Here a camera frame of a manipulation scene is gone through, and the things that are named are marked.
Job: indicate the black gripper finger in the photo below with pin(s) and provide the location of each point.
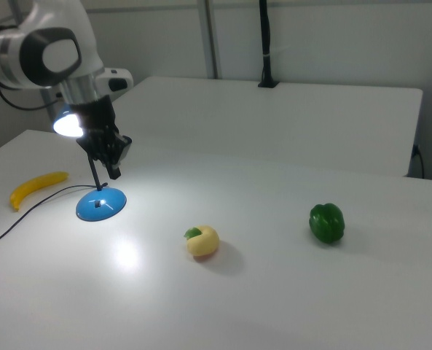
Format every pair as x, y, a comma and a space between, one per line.
121, 151
97, 151

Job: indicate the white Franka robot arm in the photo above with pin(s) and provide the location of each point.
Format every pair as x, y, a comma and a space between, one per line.
48, 43

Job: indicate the green toy bell pepper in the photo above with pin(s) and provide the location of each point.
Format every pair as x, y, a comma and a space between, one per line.
326, 224

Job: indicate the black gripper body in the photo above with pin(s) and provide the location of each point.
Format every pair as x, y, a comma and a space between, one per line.
95, 116

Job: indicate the black clamped pole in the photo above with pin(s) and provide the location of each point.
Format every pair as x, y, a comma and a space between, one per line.
266, 43

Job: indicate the grey wall profile strip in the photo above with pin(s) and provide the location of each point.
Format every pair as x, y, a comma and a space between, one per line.
210, 36

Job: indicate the yellow toy banana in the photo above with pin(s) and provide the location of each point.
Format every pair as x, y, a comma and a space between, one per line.
37, 182

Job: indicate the grey metal post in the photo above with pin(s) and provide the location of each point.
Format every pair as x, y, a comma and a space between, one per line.
49, 104

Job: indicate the white back table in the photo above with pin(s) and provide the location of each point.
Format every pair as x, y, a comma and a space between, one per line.
274, 120

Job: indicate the blue desk lamp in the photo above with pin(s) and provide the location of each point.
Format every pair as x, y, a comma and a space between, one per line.
101, 206

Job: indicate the yellow toy peach with leaf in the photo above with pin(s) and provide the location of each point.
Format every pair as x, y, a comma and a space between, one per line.
203, 242

